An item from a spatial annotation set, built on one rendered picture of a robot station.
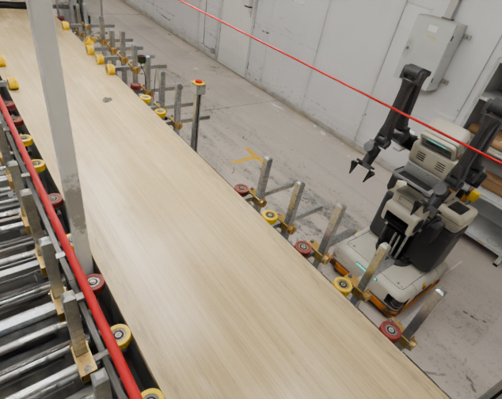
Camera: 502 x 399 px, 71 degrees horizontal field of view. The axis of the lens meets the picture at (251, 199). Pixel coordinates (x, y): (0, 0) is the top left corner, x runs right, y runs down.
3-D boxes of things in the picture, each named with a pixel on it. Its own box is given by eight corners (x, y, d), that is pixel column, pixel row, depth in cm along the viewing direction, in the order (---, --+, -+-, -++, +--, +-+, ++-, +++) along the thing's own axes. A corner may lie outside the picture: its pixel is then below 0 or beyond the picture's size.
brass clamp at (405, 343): (389, 321, 155) (393, 315, 152) (415, 347, 147) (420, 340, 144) (380, 328, 152) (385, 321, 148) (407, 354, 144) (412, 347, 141)
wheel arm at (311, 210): (317, 207, 211) (319, 202, 208) (321, 210, 209) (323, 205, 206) (260, 230, 186) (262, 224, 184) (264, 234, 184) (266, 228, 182)
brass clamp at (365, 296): (347, 278, 168) (351, 271, 165) (370, 299, 160) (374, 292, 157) (339, 283, 164) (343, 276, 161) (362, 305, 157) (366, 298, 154)
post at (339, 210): (312, 272, 185) (341, 200, 156) (317, 277, 183) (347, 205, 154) (307, 275, 183) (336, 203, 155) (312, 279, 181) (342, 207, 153)
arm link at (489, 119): (518, 108, 149) (492, 97, 155) (513, 109, 146) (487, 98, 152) (463, 190, 174) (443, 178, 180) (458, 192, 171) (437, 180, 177)
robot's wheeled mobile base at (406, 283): (374, 235, 320) (386, 214, 305) (438, 284, 284) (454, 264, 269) (325, 262, 283) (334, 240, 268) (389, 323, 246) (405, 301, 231)
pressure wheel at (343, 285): (342, 310, 154) (351, 294, 147) (325, 302, 155) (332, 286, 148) (345, 296, 160) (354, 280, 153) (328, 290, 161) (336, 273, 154)
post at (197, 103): (194, 151, 255) (199, 91, 228) (198, 154, 253) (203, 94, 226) (188, 152, 253) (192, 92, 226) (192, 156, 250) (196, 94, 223)
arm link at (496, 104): (527, 100, 152) (503, 91, 158) (512, 108, 145) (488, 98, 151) (477, 180, 182) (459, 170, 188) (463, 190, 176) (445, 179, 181)
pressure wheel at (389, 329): (393, 347, 143) (406, 331, 136) (383, 358, 139) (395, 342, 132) (378, 332, 148) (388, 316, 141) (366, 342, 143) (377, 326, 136)
